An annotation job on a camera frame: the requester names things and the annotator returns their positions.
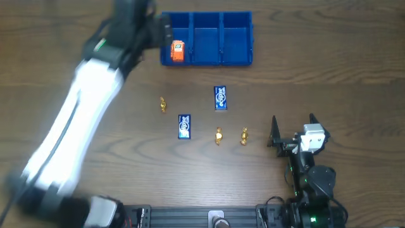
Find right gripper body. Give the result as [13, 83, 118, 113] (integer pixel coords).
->
[271, 136, 300, 158]

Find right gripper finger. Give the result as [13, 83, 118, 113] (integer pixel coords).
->
[308, 113, 331, 144]
[267, 115, 282, 148]

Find blue candy pack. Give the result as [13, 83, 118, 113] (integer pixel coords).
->
[177, 114, 192, 140]
[213, 85, 228, 111]

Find orange candy box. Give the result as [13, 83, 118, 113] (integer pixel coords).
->
[170, 39, 186, 63]

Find blue tray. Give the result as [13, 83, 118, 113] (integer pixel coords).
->
[160, 11, 254, 67]

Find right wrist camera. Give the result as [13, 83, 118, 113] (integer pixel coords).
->
[297, 123, 327, 155]

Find mounting rail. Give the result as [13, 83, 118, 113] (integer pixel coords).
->
[121, 204, 349, 228]

